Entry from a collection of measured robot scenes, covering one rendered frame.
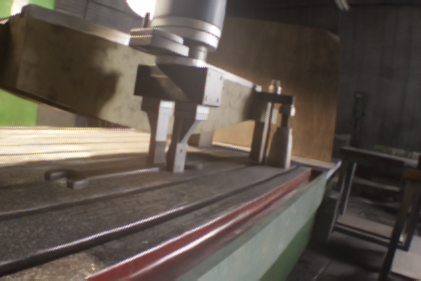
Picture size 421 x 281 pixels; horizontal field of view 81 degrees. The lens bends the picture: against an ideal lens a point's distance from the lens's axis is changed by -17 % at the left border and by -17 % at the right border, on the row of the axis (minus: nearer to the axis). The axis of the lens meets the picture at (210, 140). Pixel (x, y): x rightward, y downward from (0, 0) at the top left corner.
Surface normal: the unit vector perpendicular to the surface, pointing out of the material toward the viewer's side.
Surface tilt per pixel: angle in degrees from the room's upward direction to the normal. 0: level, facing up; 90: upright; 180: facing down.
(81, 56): 90
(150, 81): 90
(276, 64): 76
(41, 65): 90
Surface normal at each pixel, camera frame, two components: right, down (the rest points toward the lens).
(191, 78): -0.50, 0.01
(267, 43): -0.15, -0.17
